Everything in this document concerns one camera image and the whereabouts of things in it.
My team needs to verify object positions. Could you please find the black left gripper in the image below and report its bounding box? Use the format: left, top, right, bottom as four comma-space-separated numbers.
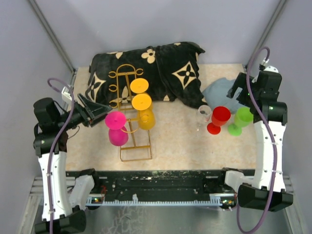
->
56, 93, 112, 131

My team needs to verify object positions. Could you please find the pink plastic wine glass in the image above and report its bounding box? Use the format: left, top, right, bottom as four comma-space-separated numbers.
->
105, 111, 129, 146

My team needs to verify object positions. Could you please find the red plastic wine glass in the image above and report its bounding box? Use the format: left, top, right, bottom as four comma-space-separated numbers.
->
207, 106, 231, 135

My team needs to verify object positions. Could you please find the green plastic wine glass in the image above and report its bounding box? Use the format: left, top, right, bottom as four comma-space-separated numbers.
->
228, 107, 254, 137

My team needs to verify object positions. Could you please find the clear wine glass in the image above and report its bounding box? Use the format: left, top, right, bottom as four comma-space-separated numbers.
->
196, 105, 212, 131

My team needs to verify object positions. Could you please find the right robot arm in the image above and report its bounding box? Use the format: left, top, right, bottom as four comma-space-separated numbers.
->
217, 66, 293, 212

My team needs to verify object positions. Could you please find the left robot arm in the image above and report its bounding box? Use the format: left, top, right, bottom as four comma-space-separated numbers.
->
33, 94, 112, 234

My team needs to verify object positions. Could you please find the orange plastic wine glass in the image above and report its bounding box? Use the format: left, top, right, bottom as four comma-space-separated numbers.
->
130, 78, 149, 94

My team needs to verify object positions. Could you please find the light blue denim cloth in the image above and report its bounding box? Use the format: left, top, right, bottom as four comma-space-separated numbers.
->
202, 78, 243, 114

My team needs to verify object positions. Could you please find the black patterned plush blanket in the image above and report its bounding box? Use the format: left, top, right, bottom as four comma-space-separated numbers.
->
85, 42, 207, 109

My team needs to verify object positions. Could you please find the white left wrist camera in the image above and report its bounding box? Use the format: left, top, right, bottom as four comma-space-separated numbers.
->
61, 86, 73, 105

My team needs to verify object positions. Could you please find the gold wire glass rack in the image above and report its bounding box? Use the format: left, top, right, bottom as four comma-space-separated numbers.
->
109, 64, 153, 162

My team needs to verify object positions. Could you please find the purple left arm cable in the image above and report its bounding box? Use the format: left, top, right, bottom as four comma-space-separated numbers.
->
47, 78, 75, 234

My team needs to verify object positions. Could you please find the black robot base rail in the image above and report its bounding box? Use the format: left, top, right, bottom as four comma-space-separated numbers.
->
92, 170, 237, 202

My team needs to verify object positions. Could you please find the grey cable duct strip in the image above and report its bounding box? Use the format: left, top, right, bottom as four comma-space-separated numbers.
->
86, 194, 235, 207

